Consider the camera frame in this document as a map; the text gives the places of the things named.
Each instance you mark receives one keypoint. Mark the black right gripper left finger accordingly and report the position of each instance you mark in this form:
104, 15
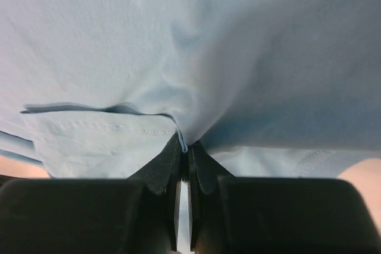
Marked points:
139, 214

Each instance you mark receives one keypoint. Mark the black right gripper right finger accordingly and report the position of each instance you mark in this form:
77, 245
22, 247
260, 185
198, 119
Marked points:
229, 214

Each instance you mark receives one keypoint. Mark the light blue t shirt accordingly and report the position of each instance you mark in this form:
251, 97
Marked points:
95, 88

